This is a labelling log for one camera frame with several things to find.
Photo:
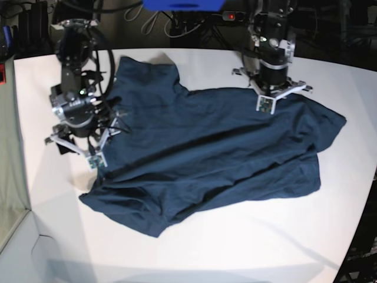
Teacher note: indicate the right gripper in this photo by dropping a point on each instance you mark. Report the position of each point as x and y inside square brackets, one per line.
[90, 139]

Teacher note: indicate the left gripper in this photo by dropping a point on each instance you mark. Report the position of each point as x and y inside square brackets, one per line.
[272, 80]

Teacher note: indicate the dark blue t-shirt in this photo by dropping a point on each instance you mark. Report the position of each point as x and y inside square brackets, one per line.
[190, 151]

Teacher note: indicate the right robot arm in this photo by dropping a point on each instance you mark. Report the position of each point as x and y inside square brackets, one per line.
[87, 119]

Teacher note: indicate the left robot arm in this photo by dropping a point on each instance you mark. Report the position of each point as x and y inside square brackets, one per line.
[271, 49]

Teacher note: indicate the black power strip red light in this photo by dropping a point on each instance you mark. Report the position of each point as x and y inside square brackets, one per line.
[235, 16]

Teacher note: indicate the red box at left edge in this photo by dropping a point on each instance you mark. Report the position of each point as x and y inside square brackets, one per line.
[2, 74]

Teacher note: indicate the blue overhead box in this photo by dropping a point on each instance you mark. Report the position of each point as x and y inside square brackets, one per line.
[183, 5]

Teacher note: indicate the blue cylinder at left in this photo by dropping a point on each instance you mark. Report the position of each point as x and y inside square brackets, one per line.
[8, 36]

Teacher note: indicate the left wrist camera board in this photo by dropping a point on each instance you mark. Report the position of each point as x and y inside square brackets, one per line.
[266, 104]

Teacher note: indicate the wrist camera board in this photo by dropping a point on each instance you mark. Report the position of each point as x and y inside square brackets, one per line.
[97, 161]
[266, 104]

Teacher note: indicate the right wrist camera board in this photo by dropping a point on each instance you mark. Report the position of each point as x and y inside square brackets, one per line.
[97, 161]

